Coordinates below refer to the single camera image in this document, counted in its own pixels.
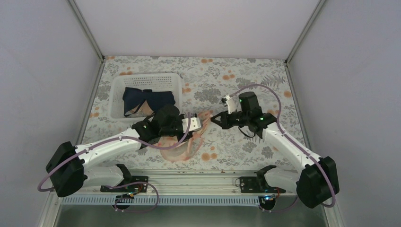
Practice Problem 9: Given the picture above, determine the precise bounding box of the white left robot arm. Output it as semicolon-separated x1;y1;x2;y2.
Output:
38;105;197;197

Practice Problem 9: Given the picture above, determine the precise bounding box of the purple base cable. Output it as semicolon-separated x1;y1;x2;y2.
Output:
113;181;160;214
259;195;298;214

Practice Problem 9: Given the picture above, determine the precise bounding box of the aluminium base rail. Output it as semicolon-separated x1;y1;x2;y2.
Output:
84;170;298;197

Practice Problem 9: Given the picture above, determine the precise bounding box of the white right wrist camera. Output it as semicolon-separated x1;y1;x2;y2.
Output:
221;95;236;114

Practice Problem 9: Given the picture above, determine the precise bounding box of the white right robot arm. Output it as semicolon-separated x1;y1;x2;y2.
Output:
211;92;340;208

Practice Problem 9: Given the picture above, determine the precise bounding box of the white plastic laundry basket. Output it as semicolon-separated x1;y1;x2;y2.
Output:
107;73;183;123

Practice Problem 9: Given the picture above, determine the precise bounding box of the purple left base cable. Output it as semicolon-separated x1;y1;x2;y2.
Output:
113;181;160;214

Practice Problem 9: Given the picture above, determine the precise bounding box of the floral patterned tablecloth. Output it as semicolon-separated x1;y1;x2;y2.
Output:
83;56;304;171

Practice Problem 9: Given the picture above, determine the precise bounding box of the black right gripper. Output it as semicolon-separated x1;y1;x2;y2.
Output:
211;110;250;129

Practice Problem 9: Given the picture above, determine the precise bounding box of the navy blue bra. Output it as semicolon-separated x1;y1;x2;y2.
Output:
122;87;176;117

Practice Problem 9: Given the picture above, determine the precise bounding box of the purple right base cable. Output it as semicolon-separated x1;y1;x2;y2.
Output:
259;195;298;214

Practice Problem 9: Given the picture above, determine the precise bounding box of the pink floral mesh laundry bag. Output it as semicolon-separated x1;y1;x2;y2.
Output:
160;110;213;162

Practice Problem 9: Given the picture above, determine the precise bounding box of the white slotted cable duct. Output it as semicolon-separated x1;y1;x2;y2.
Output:
61;195;260;207

